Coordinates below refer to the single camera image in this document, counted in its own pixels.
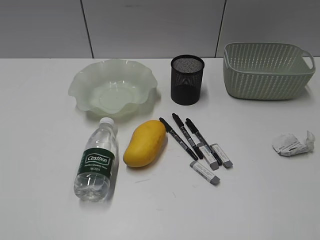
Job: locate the white waste paper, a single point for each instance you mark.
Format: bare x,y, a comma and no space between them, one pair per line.
288,145

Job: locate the black marker pen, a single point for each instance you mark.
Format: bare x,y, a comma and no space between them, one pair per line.
181,126
196,132
170,130

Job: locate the light green plastic basket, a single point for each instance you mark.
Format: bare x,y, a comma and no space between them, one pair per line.
266,71

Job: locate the black mesh pen holder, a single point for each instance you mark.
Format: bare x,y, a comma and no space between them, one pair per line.
186,79

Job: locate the yellow mango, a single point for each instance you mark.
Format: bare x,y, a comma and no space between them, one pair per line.
145,144

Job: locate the frosted green wavy plate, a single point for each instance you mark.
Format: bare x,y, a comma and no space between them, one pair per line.
112,88

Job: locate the grey white eraser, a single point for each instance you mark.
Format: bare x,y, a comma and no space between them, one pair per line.
206,173
226,162
208,156

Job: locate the clear water bottle green label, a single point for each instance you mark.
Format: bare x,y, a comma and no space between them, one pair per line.
93,179

